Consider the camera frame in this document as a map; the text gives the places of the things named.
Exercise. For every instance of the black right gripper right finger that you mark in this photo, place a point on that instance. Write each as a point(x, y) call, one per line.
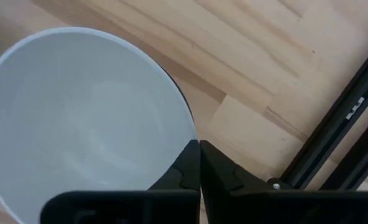
point(233, 205)

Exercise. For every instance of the white ribbed bowl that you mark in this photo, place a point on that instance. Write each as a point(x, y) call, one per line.
point(78, 118)

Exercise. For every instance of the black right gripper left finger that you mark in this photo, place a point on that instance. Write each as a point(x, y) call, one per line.
point(171, 207)

